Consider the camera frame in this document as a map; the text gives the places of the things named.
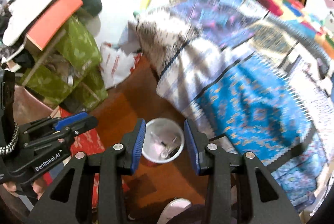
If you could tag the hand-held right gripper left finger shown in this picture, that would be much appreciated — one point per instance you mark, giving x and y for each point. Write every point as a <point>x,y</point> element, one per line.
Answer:
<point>137,148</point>

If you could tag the white cloth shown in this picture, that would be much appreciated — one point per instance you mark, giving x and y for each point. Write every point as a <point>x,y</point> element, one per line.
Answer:
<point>18,23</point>

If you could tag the white shoe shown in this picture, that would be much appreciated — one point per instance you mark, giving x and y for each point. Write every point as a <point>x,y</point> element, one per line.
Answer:
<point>174,207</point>

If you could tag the orange box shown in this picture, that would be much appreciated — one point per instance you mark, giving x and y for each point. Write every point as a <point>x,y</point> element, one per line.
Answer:
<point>52,20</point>

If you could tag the white plastic waste bin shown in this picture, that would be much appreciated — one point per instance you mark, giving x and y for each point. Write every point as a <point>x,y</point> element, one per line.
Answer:
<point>156,130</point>

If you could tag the green patterned bag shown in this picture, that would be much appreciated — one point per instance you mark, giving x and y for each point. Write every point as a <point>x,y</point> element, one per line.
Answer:
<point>78,39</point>

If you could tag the person's left hand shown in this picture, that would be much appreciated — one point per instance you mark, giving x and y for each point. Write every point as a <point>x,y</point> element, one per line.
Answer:
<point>39,187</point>

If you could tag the blue patchwork blanket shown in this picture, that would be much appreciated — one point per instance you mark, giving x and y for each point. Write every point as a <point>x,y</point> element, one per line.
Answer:
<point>248,109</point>

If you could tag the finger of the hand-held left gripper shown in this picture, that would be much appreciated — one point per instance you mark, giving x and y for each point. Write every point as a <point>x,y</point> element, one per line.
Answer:
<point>83,125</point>
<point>73,119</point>

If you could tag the red patterned bag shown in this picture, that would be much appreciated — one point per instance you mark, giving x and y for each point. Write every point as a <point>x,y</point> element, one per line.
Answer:
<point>86,140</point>

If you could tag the colourful patchwork quilt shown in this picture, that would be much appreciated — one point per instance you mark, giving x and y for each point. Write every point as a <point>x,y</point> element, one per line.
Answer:
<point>287,5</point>

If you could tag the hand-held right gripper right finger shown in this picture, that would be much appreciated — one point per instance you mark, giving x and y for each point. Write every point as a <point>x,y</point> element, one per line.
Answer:
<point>191,148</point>

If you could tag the white red-printed plastic bag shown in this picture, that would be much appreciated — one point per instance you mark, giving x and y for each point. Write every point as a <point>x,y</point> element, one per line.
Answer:
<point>114,65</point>

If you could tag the wooden stick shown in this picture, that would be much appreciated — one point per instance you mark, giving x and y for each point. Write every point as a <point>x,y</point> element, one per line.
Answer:
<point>44,54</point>

